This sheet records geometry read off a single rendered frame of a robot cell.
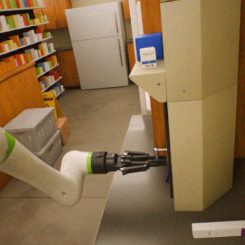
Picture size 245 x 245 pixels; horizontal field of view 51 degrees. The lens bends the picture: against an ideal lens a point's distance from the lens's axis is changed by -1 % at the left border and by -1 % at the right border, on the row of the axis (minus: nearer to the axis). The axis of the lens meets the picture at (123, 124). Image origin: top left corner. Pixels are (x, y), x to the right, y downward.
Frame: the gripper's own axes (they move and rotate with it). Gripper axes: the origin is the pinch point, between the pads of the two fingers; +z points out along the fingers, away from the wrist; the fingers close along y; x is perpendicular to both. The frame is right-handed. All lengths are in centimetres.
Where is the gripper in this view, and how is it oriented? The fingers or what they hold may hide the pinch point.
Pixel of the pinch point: (157, 161)
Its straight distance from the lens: 104.4
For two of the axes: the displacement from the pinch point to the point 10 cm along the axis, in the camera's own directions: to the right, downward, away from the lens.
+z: 9.8, -0.6, -1.9
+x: 1.5, 8.4, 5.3
